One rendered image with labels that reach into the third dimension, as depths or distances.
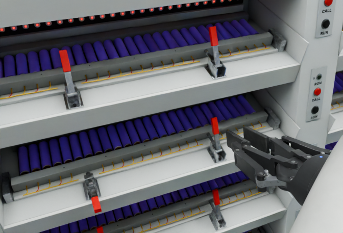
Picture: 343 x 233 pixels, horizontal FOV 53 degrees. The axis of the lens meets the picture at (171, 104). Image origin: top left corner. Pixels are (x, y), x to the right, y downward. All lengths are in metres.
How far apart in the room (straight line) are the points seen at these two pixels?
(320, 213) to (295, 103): 0.61
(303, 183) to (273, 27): 0.43
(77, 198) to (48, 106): 0.19
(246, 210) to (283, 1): 0.49
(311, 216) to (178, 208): 0.67
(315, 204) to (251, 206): 0.72
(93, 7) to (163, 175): 0.35
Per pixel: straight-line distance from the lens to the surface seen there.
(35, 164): 0.73
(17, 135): 0.60
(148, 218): 0.83
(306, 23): 0.72
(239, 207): 0.90
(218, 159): 0.73
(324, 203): 0.18
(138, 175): 0.70
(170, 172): 0.71
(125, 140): 0.74
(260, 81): 0.70
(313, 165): 0.46
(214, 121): 0.71
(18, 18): 0.55
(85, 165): 0.70
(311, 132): 0.84
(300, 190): 0.46
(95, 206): 0.62
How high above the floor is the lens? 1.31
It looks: 25 degrees down
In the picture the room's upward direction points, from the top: 4 degrees counter-clockwise
